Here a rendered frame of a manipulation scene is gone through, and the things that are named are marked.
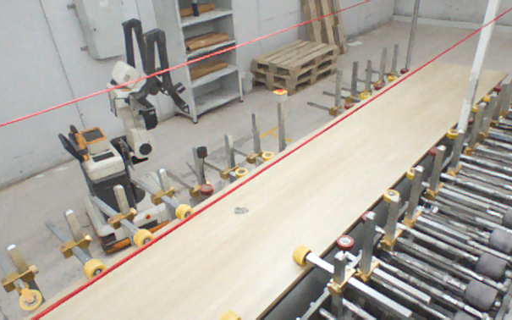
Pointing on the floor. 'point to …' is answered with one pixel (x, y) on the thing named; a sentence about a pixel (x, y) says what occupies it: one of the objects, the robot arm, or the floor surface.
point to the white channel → (478, 63)
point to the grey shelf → (200, 85)
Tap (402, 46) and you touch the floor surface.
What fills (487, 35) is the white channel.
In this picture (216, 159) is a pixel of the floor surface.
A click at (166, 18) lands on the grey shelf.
